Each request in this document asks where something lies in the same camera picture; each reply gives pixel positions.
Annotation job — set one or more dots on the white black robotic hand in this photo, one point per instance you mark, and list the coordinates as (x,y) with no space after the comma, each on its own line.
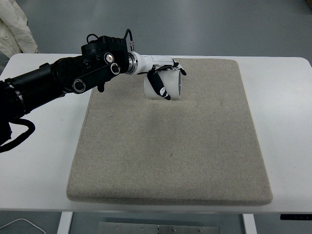
(150,66)

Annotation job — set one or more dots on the white ribbed cup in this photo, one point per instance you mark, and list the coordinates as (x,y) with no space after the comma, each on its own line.
(172,83)

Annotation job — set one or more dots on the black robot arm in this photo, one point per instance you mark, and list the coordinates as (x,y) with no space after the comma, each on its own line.
(100,61)

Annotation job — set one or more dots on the beige fabric cushion mat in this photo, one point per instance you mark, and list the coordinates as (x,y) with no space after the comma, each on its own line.
(199,150)

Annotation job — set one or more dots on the cream white jacket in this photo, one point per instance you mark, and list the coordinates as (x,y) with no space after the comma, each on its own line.
(15,34)

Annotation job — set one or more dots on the left white table leg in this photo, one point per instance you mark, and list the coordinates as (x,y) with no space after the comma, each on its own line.
(65,223)

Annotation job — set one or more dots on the white table leg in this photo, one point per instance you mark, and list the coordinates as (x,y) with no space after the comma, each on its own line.
(65,223)
(249,224)

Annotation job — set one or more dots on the right white table leg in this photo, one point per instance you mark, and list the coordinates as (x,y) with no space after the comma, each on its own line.
(249,224)

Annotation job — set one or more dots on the black desk control panel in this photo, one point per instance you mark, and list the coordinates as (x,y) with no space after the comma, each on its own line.
(296,217)

